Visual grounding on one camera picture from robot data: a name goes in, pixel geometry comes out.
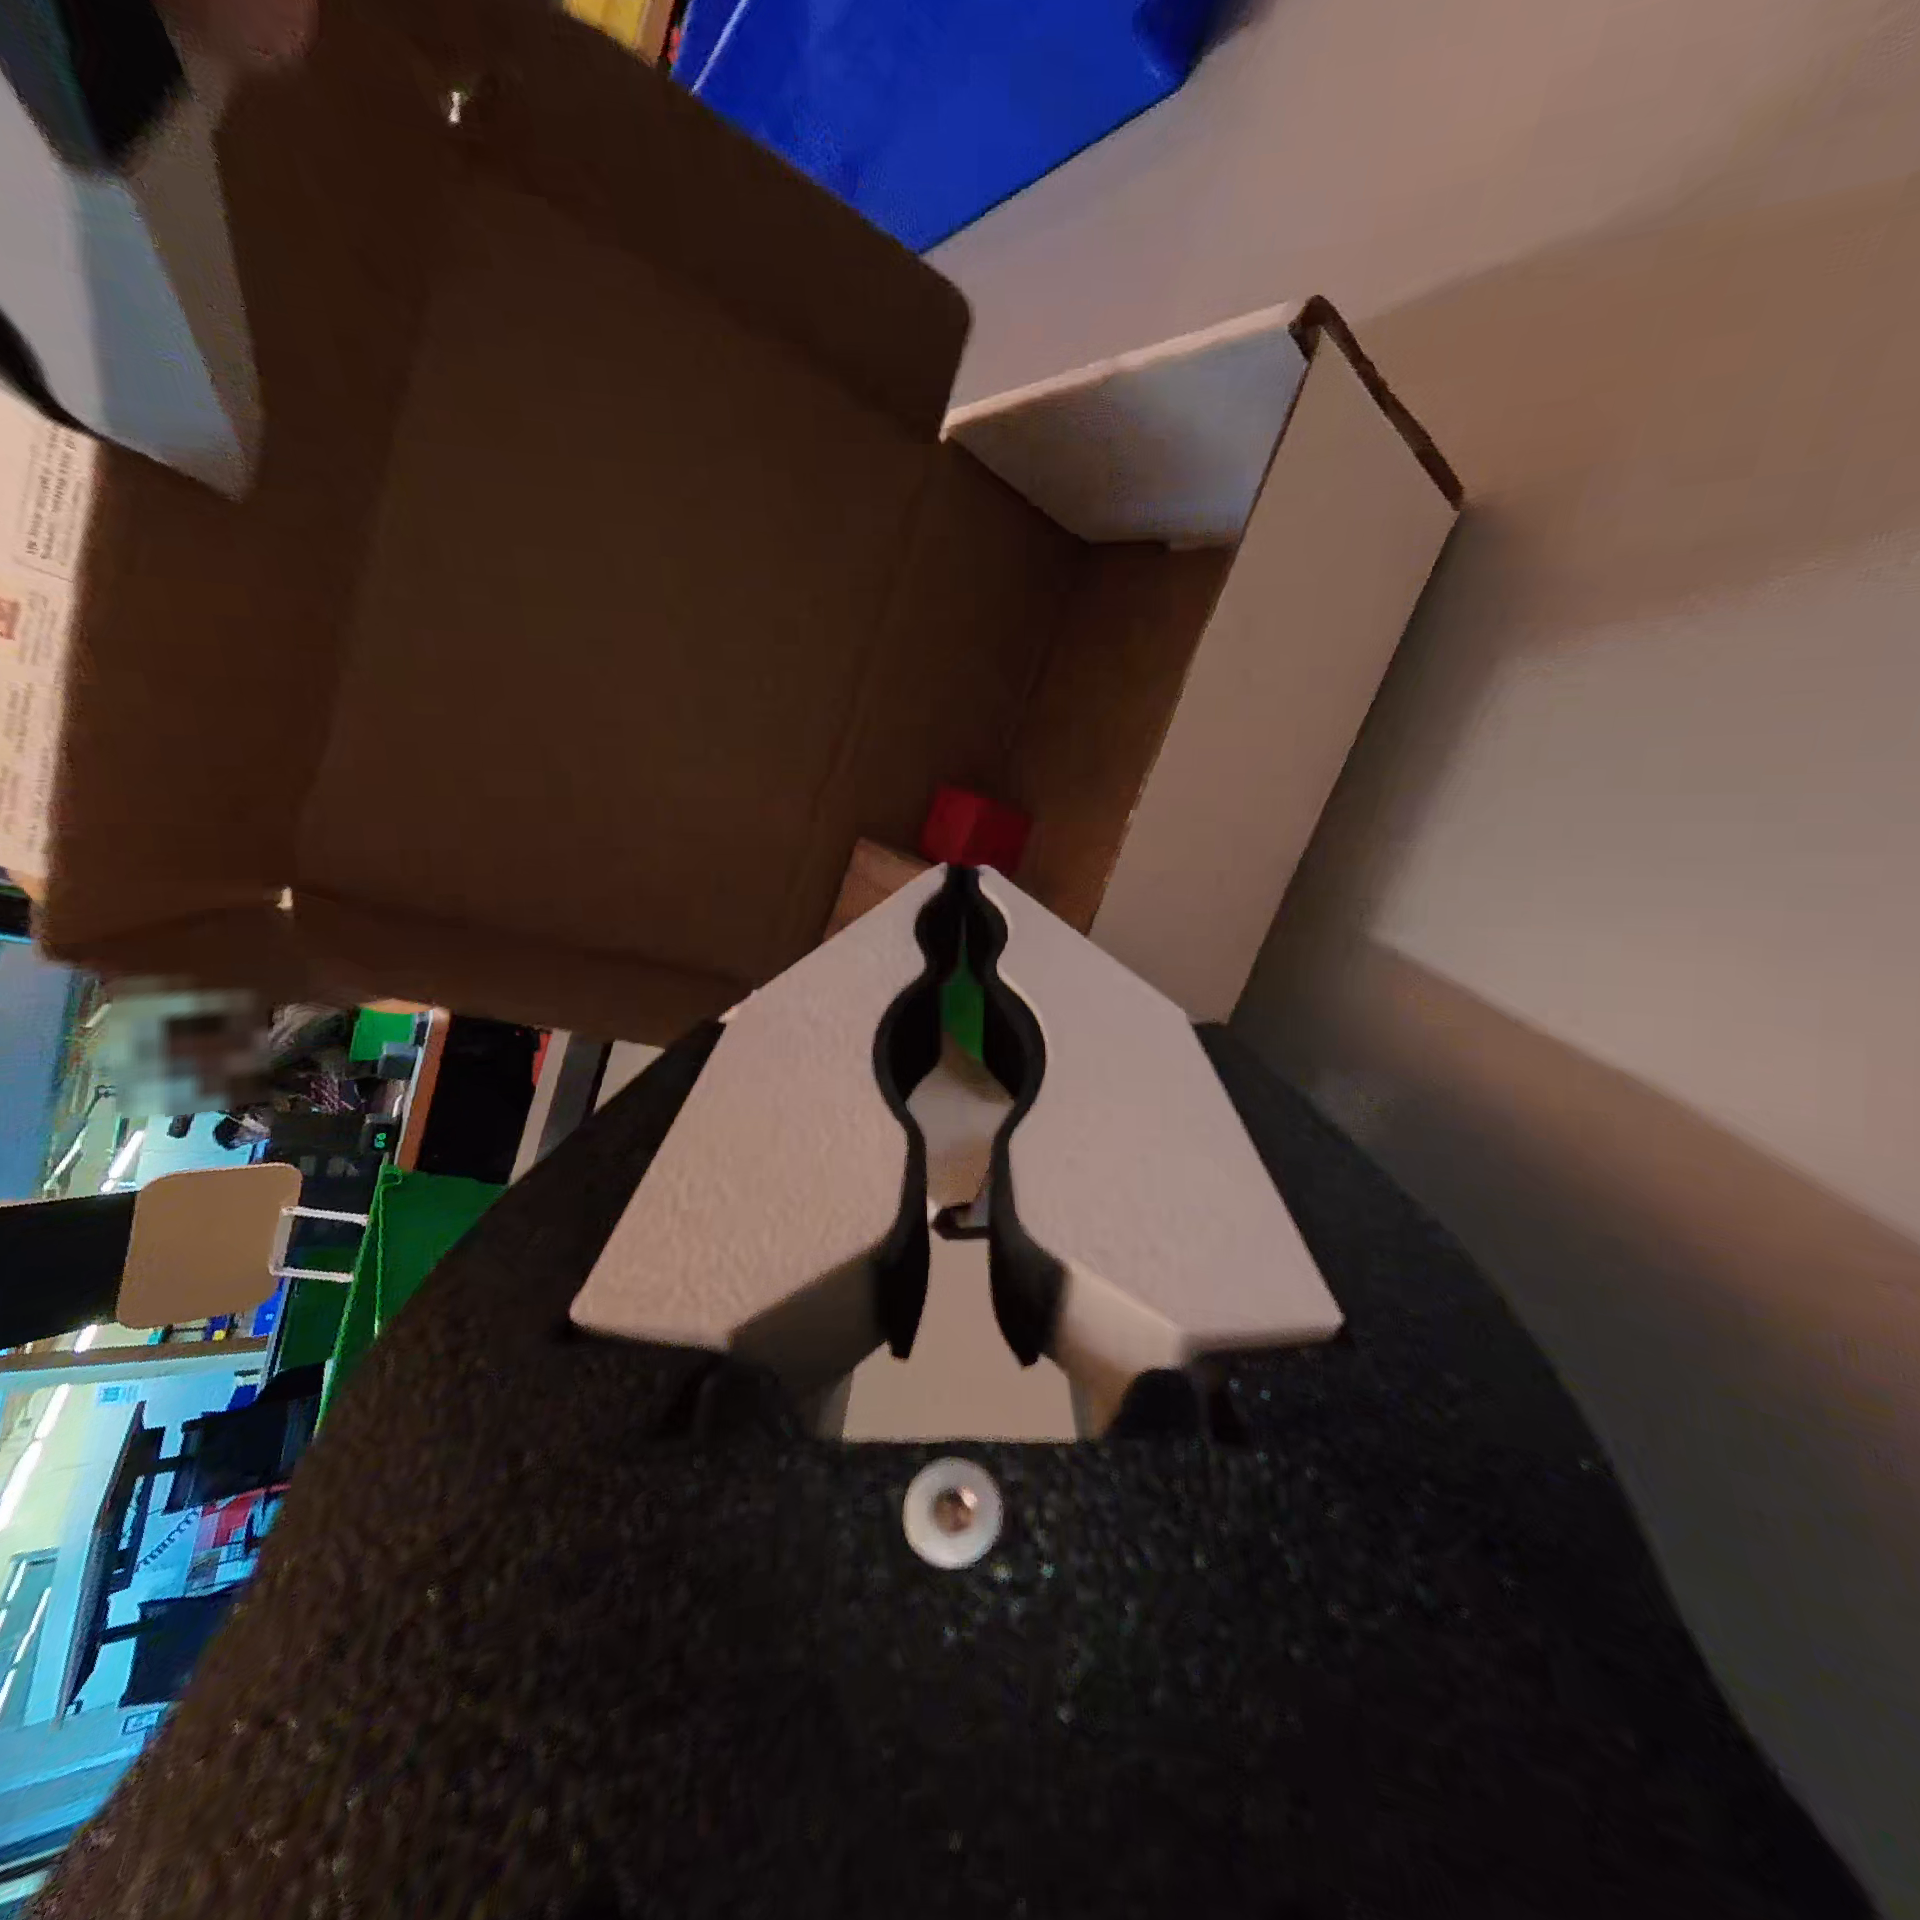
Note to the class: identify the yellow bin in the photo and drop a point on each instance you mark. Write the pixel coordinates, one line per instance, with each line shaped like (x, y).
(622, 23)

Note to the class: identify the grey desk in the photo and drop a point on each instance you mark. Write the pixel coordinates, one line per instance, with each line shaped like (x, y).
(1651, 600)

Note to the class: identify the small red cube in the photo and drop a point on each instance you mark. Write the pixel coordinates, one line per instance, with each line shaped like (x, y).
(974, 825)

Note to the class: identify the printed instruction sheet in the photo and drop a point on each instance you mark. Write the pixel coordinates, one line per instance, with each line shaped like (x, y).
(38, 675)

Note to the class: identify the wooden block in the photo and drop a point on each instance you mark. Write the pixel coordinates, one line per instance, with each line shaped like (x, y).
(879, 885)

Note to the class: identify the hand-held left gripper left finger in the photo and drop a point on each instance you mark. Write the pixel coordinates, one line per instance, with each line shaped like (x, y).
(750, 1184)

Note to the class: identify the blue plastic bin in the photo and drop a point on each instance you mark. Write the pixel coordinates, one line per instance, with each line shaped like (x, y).
(931, 105)

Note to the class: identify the green bin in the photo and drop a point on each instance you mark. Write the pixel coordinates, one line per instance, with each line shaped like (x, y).
(404, 1260)

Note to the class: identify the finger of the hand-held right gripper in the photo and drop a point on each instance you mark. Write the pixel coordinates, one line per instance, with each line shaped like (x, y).
(150, 300)

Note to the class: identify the small green cube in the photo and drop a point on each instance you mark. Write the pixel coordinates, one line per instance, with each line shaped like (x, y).
(963, 1005)

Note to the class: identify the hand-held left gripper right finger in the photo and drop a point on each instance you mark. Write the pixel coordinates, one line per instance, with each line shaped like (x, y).
(1171, 1184)

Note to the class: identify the white cardboard box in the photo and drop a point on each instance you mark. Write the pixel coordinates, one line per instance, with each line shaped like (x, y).
(600, 600)

